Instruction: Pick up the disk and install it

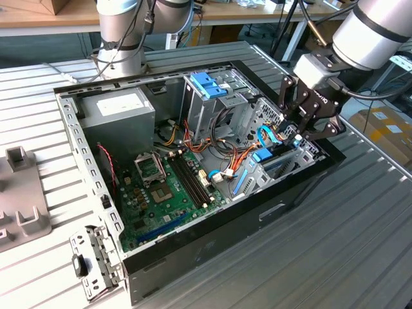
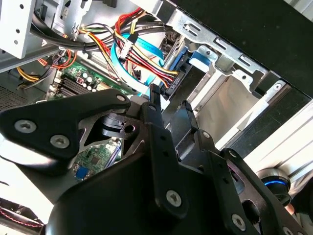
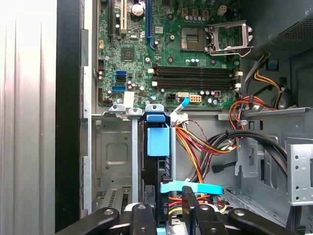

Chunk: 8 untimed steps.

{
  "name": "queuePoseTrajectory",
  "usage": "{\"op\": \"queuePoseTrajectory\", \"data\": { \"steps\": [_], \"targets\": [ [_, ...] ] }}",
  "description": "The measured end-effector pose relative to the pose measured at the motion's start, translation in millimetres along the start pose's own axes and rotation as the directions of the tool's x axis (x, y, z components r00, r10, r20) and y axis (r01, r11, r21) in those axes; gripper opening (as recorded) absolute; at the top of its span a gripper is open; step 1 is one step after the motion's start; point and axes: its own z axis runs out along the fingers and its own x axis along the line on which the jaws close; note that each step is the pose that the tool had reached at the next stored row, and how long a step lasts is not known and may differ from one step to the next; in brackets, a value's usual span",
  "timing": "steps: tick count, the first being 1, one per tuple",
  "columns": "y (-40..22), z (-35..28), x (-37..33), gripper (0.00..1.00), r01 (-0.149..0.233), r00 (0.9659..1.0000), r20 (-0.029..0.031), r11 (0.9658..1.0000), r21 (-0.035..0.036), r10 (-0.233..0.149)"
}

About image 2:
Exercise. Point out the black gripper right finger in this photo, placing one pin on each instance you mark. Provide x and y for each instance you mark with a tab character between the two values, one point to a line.
234	186

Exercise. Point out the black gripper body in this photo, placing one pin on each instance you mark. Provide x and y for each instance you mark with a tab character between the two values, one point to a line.
110	200

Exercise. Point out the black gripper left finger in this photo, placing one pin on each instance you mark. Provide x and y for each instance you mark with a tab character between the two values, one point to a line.
49	122

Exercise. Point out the person's hand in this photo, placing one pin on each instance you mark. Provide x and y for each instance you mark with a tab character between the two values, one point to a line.
291	210

